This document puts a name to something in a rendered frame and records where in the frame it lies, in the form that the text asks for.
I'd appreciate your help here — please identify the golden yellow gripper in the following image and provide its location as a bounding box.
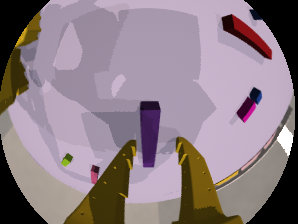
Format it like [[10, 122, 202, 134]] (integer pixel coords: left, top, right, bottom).
[[63, 137, 243, 224]]

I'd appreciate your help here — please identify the red rod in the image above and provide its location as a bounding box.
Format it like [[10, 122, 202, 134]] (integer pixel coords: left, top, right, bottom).
[[221, 14, 272, 60]]

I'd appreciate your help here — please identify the magenta rod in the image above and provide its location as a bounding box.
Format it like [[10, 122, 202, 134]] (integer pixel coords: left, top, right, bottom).
[[236, 97, 256, 123]]

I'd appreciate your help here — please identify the small blue cube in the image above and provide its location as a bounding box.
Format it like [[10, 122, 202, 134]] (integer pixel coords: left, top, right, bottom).
[[249, 87, 262, 105], [250, 9, 263, 20]]

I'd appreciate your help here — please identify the purple rod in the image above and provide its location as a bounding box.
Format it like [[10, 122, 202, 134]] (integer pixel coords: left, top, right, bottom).
[[140, 101, 161, 167]]

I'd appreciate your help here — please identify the dark pink rod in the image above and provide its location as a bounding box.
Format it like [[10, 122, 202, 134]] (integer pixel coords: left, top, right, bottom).
[[91, 165, 100, 184]]

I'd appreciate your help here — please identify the lime green rod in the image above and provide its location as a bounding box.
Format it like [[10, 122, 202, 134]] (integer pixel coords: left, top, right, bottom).
[[61, 153, 73, 167]]

